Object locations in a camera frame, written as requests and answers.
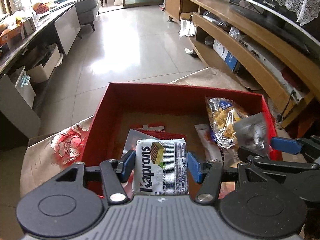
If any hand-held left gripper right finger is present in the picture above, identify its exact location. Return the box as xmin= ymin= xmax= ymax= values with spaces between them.
xmin=187 ymin=151 xmax=288 ymax=204

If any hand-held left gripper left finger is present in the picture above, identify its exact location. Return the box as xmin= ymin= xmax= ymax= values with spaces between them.
xmin=34 ymin=150 xmax=136 ymax=203

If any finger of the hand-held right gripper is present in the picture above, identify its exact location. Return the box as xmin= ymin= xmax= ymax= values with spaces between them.
xmin=237 ymin=147 xmax=320 ymax=174
xmin=271 ymin=135 xmax=320 ymax=164

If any silver sausage packet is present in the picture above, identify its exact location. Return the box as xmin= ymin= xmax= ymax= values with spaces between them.
xmin=122 ymin=129 xmax=140 ymax=159

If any white wafer packet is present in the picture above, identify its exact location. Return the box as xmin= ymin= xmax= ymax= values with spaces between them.
xmin=132 ymin=139 xmax=189 ymax=196

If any small silver sauce packet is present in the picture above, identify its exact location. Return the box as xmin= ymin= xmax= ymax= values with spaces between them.
xmin=233 ymin=112 xmax=272 ymax=155

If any red snack packet clear window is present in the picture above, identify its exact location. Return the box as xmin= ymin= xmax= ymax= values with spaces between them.
xmin=130 ymin=124 xmax=165 ymax=133

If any red snack packet white print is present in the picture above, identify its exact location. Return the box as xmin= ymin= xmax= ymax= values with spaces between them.
xmin=139 ymin=130 xmax=187 ymax=140

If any red cardboard box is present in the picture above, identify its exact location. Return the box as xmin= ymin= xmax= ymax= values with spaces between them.
xmin=85 ymin=81 xmax=283 ymax=198

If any yellow label pastry packet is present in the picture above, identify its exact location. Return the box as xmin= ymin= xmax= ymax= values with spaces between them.
xmin=205 ymin=96 xmax=250 ymax=150

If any long white box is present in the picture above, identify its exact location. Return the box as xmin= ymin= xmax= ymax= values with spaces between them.
xmin=237 ymin=36 xmax=309 ymax=104

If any brown cardboard sheet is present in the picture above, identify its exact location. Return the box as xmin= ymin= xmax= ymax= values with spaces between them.
xmin=168 ymin=67 xmax=263 ymax=97

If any wooden television cabinet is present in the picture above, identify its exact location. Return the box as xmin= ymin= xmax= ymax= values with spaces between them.
xmin=164 ymin=0 xmax=320 ymax=140

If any blue white carton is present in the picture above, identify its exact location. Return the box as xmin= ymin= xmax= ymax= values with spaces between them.
xmin=212 ymin=39 xmax=239 ymax=72

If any white storage box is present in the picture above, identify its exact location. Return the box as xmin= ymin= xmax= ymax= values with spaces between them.
xmin=26 ymin=44 xmax=62 ymax=84

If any white bag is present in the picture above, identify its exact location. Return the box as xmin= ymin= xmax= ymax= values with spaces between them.
xmin=179 ymin=19 xmax=197 ymax=37

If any white lace cloth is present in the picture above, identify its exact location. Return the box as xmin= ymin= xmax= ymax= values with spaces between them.
xmin=225 ymin=0 xmax=320 ymax=27

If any flat screen television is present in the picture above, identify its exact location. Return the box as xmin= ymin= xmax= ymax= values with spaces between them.
xmin=225 ymin=0 xmax=320 ymax=55

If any long dark desk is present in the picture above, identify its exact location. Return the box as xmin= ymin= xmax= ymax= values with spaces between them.
xmin=0 ymin=4 xmax=82 ymax=140

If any grey sofa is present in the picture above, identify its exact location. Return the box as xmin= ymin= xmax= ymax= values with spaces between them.
xmin=75 ymin=0 xmax=100 ymax=30

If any small white carton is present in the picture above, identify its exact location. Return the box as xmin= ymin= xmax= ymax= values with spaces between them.
xmin=21 ymin=17 xmax=37 ymax=38

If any orange basket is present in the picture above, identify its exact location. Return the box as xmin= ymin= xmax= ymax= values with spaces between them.
xmin=34 ymin=2 xmax=52 ymax=14

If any black cable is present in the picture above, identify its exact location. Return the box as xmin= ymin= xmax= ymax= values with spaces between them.
xmin=276 ymin=90 xmax=295 ymax=123

